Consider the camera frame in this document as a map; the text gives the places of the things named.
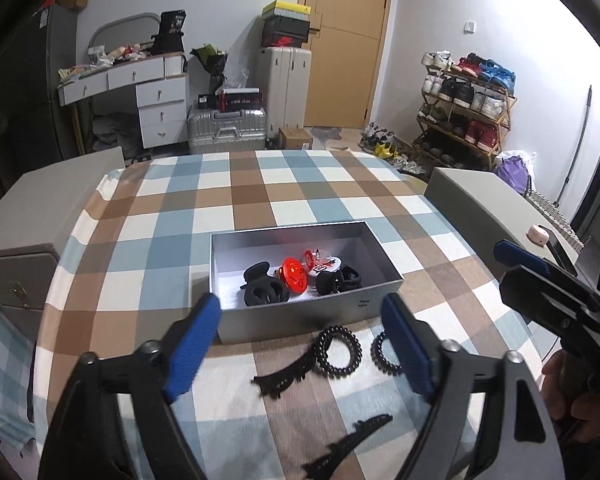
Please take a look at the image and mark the black spiral hair tie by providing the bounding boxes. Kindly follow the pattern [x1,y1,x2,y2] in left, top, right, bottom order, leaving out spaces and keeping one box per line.
[313,325,364,380]
[369,331,406,374]

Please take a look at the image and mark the black long hair clip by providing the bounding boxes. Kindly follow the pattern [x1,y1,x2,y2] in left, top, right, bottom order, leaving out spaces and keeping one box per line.
[302,414,393,480]
[251,344,316,399]

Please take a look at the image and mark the red round badge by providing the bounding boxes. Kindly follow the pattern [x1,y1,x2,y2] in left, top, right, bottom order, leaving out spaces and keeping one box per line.
[276,258,309,295]

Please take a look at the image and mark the black claw hair clip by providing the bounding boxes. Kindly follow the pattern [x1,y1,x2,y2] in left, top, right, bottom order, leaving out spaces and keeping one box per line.
[242,261,290,307]

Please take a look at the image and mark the small red clear hair clip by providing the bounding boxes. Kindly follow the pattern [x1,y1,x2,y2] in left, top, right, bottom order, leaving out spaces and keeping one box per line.
[303,249,322,270]

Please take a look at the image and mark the person's right hand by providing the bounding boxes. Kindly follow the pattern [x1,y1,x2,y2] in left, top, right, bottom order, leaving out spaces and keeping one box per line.
[541,350,600,443]

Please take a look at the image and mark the pink tape roll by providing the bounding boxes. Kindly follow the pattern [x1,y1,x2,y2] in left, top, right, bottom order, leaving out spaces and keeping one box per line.
[526,224,550,247]

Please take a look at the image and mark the grey right nightstand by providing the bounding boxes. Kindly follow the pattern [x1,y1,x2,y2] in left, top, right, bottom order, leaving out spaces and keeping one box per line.
[425,167,555,280]

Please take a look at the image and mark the grey nightstand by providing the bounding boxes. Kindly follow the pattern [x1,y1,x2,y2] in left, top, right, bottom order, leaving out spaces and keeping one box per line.
[0,146,127,311]
[425,167,555,280]

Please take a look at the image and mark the purple bag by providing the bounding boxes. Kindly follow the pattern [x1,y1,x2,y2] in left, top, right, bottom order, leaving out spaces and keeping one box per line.
[494,150,536,195]

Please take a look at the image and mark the teal checkered side cloth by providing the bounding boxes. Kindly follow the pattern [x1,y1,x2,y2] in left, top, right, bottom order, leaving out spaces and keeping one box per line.
[0,310,35,448]

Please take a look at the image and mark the wooden shoe rack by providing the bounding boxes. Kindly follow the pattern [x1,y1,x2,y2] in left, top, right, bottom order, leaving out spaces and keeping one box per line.
[416,65,518,171]

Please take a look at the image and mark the silver grey open box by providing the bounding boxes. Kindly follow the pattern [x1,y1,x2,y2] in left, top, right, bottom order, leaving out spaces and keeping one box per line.
[209,221,403,344]

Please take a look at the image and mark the grey left nightstand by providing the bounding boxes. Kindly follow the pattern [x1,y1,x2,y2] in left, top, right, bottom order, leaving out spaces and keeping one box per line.
[0,146,127,311]

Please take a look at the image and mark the small cardboard box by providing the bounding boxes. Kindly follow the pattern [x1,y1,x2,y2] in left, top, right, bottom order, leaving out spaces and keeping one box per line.
[278,128,313,150]

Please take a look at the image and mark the white upright suitcase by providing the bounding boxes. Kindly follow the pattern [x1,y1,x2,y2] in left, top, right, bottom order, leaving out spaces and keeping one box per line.
[254,47,312,142]

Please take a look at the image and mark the silver aluminium suitcase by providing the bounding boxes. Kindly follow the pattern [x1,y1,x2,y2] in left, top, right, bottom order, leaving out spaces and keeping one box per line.
[187,108,266,155]

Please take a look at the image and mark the wooden door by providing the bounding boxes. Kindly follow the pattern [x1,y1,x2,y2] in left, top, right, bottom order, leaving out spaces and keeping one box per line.
[298,0,391,128]

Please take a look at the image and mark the black red box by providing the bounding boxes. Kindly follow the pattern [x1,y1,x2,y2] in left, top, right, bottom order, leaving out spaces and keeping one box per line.
[196,88,263,113]

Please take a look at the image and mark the black shoe box stack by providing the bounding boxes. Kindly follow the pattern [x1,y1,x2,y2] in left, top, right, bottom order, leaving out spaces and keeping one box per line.
[261,15,310,48]

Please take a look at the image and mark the black refrigerator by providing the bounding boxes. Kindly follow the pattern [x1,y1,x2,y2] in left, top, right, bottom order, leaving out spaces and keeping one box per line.
[0,6,79,185]

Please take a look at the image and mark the yellow shoe box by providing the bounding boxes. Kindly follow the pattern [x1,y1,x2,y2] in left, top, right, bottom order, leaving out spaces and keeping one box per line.
[261,0,311,22]

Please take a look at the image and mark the white drawer desk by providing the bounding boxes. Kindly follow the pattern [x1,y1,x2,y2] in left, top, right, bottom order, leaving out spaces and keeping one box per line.
[58,53,189,148]

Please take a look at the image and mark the green flower bouquet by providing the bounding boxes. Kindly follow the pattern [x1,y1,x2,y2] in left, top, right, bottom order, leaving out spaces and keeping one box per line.
[190,44,228,94]

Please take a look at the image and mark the black bag on desk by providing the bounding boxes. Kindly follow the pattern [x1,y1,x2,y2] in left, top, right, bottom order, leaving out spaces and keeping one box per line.
[149,10,186,55]

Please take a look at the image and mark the grey arched mirror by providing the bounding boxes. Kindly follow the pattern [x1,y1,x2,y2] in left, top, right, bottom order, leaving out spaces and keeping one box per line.
[86,13,160,53]

